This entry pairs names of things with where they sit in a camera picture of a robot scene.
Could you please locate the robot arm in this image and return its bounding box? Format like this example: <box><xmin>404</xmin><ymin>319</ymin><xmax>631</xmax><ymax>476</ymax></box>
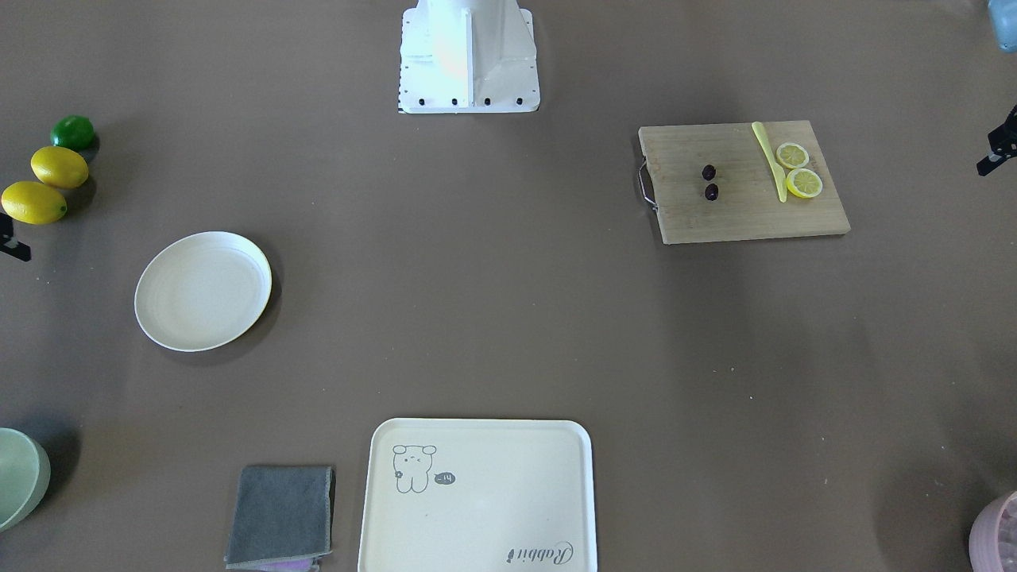
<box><xmin>976</xmin><ymin>1</ymin><xmax>1016</xmax><ymax>177</ymax></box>

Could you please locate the cream rabbit tray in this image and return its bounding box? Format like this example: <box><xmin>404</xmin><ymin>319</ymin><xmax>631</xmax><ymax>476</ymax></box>
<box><xmin>358</xmin><ymin>419</ymin><xmax>598</xmax><ymax>571</ymax></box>

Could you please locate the yellow lemon outer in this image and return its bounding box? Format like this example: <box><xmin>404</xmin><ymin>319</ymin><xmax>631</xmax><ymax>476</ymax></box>
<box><xmin>2</xmin><ymin>181</ymin><xmax>68</xmax><ymax>225</ymax></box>

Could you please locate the yellow lemon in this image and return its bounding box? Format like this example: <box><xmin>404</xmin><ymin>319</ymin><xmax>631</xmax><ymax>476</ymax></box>
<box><xmin>2</xmin><ymin>181</ymin><xmax>68</xmax><ymax>225</ymax></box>
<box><xmin>29</xmin><ymin>146</ymin><xmax>89</xmax><ymax>189</ymax></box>

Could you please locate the yellow lemon middle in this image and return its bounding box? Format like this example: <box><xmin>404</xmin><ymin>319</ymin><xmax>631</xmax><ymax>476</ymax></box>
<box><xmin>29</xmin><ymin>146</ymin><xmax>89</xmax><ymax>189</ymax></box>

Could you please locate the green lime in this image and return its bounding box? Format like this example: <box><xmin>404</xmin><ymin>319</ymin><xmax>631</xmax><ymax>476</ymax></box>
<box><xmin>48</xmin><ymin>114</ymin><xmax>96</xmax><ymax>151</ymax></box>

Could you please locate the cream round plate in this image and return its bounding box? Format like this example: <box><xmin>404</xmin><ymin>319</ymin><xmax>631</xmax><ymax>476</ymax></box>
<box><xmin>133</xmin><ymin>231</ymin><xmax>273</xmax><ymax>354</ymax></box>

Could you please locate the lemon slice near board edge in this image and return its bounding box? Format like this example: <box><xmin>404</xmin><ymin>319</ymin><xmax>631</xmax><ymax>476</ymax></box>
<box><xmin>774</xmin><ymin>141</ymin><xmax>810</xmax><ymax>170</ymax></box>

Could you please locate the green bowl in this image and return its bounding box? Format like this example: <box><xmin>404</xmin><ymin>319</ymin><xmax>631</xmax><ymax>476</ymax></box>
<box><xmin>1</xmin><ymin>427</ymin><xmax>51</xmax><ymax>532</ymax></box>

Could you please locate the yellow plastic knife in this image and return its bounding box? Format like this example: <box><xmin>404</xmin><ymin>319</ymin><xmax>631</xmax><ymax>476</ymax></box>
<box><xmin>751</xmin><ymin>121</ymin><xmax>788</xmax><ymax>203</ymax></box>

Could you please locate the wooden cutting board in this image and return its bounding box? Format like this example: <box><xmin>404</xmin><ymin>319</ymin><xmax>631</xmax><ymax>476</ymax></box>
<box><xmin>638</xmin><ymin>120</ymin><xmax>851</xmax><ymax>244</ymax></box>

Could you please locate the grey folded cloth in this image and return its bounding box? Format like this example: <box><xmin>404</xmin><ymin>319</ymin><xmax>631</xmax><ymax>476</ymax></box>
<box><xmin>224</xmin><ymin>465</ymin><xmax>334</xmax><ymax>571</ymax></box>

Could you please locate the pink bowl with ice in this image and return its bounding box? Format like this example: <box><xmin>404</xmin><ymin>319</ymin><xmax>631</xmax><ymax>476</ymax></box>
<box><xmin>969</xmin><ymin>491</ymin><xmax>1016</xmax><ymax>571</ymax></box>

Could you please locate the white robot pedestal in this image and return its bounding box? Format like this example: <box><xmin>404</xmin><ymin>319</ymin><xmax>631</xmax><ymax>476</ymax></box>
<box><xmin>397</xmin><ymin>1</ymin><xmax>541</xmax><ymax>114</ymax></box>

